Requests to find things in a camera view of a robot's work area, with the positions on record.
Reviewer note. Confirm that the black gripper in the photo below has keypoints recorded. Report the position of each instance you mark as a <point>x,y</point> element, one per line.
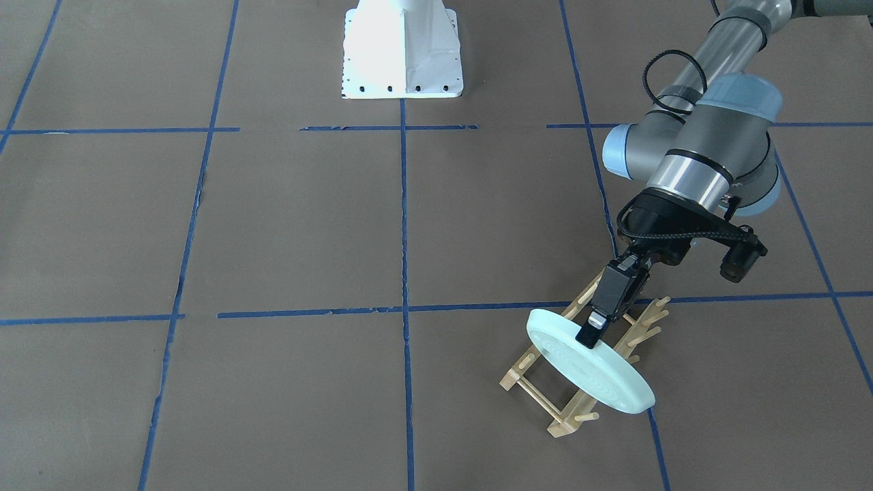
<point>656,226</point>

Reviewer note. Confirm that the light green plate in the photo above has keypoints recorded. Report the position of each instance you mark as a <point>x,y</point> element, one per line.
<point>600,372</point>

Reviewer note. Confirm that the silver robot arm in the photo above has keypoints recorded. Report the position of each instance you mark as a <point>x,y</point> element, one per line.
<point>703,153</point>

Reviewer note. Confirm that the wooden plate rack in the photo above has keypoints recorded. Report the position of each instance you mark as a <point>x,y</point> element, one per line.
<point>581,408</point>

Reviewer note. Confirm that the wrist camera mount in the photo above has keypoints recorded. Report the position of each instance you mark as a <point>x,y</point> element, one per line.
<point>744,247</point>

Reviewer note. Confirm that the white camera pole base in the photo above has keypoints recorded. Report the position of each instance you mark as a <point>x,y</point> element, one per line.
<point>401,50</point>

